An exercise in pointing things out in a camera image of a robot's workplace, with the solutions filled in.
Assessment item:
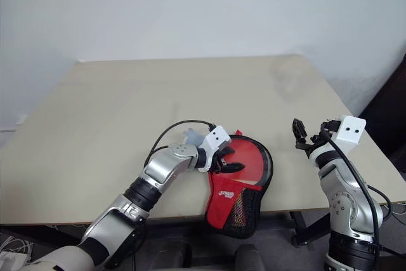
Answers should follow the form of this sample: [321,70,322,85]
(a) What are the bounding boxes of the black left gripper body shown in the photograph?
[209,146,230,173]

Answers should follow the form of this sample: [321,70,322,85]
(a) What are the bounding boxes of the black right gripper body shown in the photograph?
[296,131,334,159]

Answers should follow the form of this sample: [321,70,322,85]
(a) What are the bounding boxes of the red table tennis paddle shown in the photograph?
[221,136,270,187]

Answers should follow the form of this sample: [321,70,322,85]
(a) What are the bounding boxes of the red black paddle case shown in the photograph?
[204,129,274,240]

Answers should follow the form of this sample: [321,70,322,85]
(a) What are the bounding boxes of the pale blue plastic piece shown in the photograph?
[183,128,204,147]

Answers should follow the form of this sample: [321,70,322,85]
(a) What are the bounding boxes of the dark brown furniture piece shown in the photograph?
[358,50,406,183]

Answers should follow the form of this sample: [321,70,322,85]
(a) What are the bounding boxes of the black table leg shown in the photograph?
[290,210,332,248]

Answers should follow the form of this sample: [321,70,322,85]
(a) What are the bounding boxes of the dark rounded shape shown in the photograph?
[233,244,266,271]

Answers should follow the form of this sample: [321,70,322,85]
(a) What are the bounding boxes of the white box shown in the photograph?
[0,251,31,271]

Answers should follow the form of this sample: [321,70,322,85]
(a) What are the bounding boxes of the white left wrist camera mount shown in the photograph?
[197,126,232,173]

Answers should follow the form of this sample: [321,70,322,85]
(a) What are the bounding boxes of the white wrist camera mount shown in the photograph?
[328,114,367,157]
[197,126,232,173]

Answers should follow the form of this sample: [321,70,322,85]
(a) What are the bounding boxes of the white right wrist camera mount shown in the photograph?
[328,114,367,157]

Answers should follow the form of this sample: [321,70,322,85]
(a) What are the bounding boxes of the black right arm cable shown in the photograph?
[322,129,396,253]

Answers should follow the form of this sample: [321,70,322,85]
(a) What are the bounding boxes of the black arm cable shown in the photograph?
[322,129,396,253]
[144,120,217,170]

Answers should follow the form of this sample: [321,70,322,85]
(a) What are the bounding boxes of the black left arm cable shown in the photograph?
[144,120,217,170]

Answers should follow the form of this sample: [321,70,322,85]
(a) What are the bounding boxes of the thin dark floor cables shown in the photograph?
[382,202,406,224]

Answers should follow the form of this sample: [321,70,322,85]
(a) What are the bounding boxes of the white loose cables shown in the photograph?
[0,235,34,254]

